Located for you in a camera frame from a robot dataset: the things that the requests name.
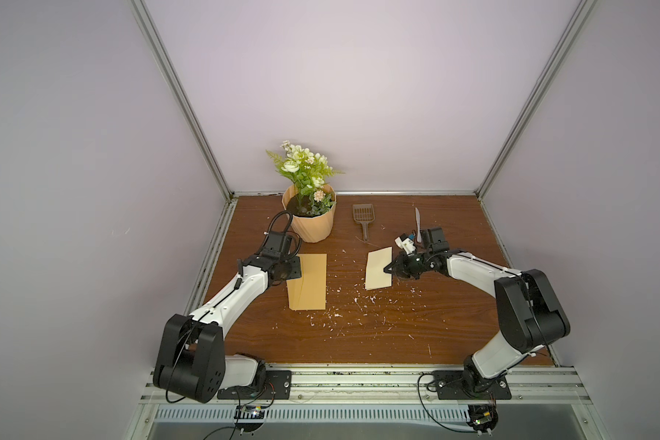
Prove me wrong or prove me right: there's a brown kraft envelope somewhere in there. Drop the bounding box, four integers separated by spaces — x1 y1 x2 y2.
287 254 327 311

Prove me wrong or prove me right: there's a cream letter paper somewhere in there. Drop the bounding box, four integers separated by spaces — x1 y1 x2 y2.
365 247 392 291

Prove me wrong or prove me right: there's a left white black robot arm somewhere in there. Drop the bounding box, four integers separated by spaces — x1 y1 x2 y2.
152 232 302 403

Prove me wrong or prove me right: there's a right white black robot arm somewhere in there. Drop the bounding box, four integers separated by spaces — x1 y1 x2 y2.
383 227 571 387

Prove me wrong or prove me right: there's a grey plastic knife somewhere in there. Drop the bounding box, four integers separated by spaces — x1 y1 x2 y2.
414 207 423 244

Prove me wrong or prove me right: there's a beige ribbed flower pot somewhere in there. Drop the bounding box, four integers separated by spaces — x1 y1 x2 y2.
291 184 337 243

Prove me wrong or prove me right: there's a small brown slotted scoop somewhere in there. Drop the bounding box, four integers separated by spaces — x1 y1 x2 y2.
352 203 375 242

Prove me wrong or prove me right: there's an artificial green white plant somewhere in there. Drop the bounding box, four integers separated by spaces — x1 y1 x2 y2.
266 141 341 217

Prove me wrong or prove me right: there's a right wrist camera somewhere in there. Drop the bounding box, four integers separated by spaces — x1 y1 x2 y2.
395 234 416 255

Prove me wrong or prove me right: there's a right black cable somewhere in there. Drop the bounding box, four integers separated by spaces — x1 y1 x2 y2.
415 373 496 436

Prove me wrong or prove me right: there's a black cable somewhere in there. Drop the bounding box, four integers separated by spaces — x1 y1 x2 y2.
197 384 276 440
415 373 496 436

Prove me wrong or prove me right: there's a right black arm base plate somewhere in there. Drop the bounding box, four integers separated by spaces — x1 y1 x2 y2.
431 370 513 401

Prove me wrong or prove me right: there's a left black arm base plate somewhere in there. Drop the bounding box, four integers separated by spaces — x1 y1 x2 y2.
216 370 293 402

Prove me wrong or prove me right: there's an aluminium front rail frame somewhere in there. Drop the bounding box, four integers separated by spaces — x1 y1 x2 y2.
139 362 592 408

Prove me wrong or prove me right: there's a left black cable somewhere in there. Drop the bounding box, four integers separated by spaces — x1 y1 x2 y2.
197 384 276 440

